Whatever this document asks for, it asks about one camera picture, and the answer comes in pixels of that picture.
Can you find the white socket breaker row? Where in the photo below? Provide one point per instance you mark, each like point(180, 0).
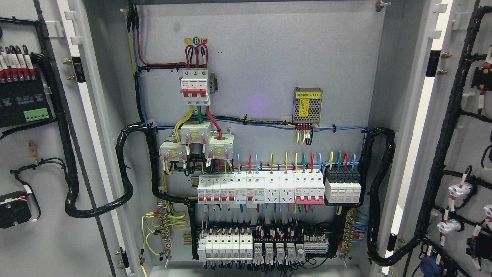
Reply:
point(302, 188)

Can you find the white rotary selector switch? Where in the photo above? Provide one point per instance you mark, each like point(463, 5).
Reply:
point(14, 209)

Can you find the metal mesh power supply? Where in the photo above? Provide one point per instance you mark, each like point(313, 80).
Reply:
point(307, 105)

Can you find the lower relay terminal row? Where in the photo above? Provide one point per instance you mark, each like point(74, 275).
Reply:
point(261, 245)

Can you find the red main circuit breaker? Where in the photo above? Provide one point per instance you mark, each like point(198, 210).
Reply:
point(197, 85)

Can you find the black surge protector modules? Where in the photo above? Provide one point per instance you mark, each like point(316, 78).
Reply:
point(342, 187)

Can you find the grey cabinet door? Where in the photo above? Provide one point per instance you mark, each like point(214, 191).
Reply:
point(414, 106)
point(55, 244)

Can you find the black digital power meter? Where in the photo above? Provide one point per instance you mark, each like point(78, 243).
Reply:
point(22, 96)

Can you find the white current transformers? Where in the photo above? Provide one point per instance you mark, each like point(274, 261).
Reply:
point(193, 135)

